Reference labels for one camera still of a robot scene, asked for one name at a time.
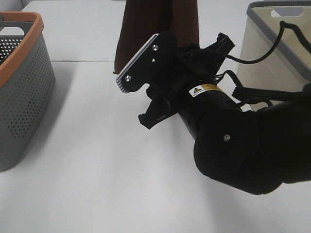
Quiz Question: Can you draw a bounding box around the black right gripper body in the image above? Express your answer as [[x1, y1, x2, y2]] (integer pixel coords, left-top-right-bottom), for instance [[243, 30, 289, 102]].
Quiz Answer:
[[138, 43, 228, 129]]

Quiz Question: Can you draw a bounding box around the brown towel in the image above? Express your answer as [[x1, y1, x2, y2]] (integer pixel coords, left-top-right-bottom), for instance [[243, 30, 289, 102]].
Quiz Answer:
[[114, 0, 199, 74]]

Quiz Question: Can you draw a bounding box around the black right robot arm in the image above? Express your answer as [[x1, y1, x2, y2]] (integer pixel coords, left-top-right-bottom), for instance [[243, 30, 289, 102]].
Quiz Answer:
[[139, 45, 311, 195]]

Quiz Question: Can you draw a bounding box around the beige basket grey rim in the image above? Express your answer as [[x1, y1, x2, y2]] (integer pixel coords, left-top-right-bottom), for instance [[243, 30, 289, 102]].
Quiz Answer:
[[239, 0, 311, 115]]

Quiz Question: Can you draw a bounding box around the grey perforated basket orange rim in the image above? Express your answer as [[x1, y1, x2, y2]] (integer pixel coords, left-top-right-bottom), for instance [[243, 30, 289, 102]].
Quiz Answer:
[[0, 11, 55, 171]]

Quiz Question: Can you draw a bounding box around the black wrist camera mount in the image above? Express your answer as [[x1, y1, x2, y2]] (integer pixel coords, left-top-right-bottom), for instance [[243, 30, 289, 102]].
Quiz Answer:
[[116, 32, 177, 93]]

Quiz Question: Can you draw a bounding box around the black cable bundle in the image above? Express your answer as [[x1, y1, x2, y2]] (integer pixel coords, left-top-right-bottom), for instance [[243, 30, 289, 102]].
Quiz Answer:
[[213, 20, 311, 111]]

